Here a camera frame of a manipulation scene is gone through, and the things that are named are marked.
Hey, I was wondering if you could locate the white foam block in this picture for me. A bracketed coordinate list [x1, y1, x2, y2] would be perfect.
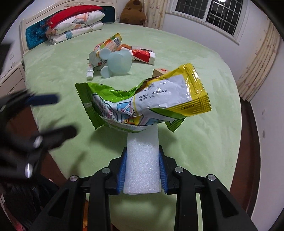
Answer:
[123, 125, 161, 195]

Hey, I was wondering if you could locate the green yellow snack bag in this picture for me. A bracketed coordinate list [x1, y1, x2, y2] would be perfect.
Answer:
[75, 63, 211, 133]

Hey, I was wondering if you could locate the white nightstand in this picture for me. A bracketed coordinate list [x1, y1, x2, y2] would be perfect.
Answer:
[0, 62, 26, 97]

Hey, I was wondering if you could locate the small white bottle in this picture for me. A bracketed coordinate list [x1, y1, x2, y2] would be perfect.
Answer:
[86, 66, 94, 80]

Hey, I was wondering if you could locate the white blue headboard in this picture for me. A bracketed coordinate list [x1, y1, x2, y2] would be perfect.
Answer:
[20, 1, 117, 53]

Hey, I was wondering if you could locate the red pillow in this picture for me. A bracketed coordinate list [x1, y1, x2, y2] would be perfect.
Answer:
[45, 5, 103, 28]

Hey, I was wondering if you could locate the light blue plastic toy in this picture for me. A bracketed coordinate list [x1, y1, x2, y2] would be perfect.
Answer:
[100, 50, 132, 78]

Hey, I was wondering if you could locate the green bed blanket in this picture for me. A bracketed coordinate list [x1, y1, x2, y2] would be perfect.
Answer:
[22, 22, 243, 231]

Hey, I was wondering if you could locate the orange white snack bag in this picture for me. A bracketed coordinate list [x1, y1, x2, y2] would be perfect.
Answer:
[89, 33, 122, 70]

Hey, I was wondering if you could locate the red white carton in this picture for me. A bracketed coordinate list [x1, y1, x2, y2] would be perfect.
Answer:
[130, 46, 156, 65]

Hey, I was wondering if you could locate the small wooden cube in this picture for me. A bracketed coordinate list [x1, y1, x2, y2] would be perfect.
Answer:
[152, 68, 169, 77]

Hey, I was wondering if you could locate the brown plush toy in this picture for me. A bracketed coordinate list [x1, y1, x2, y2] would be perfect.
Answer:
[119, 1, 146, 26]

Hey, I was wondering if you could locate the floral curtain right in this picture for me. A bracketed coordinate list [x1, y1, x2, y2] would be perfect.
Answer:
[236, 21, 281, 101]

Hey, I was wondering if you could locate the floral curtain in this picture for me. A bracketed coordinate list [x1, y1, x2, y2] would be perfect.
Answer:
[236, 21, 281, 101]
[143, 0, 170, 30]

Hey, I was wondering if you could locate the floral curtain left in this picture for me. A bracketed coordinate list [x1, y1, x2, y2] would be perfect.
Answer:
[143, 0, 170, 30]

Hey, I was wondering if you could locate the barred window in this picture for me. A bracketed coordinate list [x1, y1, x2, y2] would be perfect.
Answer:
[166, 0, 248, 45]

